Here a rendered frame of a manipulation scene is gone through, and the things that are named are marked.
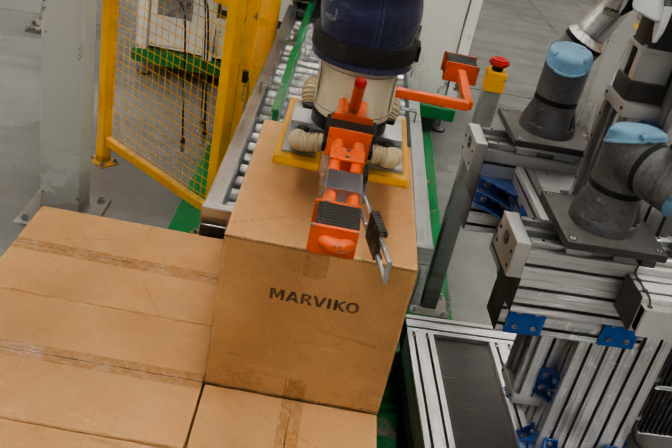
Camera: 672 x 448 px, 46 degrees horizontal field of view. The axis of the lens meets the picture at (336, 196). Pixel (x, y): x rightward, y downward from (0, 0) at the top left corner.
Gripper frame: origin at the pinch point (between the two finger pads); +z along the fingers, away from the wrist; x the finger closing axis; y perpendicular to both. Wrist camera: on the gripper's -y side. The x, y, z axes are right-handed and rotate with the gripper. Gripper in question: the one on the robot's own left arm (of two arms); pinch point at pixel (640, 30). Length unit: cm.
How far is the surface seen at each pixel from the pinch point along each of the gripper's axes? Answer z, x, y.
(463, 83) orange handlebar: 32, -55, 12
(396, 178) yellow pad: 45, -24, 28
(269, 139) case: 58, -60, 55
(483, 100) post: 62, -128, -16
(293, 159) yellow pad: 45, -25, 50
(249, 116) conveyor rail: 93, -152, 63
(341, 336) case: 78, -11, 34
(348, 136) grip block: 32, -12, 41
